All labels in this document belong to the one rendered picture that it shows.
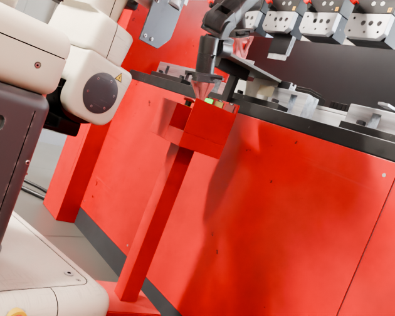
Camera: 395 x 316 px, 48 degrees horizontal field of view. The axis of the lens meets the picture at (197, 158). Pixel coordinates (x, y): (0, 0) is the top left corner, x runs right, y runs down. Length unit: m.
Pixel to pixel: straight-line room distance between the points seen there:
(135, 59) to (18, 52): 1.60
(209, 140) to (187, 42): 1.25
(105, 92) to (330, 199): 0.66
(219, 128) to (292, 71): 1.11
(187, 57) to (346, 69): 0.87
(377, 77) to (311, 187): 0.92
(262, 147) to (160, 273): 0.64
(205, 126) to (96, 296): 0.57
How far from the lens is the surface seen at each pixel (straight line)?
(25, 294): 1.04
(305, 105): 1.57
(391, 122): 1.37
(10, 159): 0.88
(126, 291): 1.51
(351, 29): 1.56
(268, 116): 1.48
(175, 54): 2.50
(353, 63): 2.21
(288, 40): 1.77
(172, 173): 1.41
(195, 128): 1.32
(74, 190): 2.42
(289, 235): 1.32
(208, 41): 1.34
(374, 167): 1.22
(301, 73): 2.38
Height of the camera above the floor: 0.75
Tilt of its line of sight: 4 degrees down
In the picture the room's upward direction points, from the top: 21 degrees clockwise
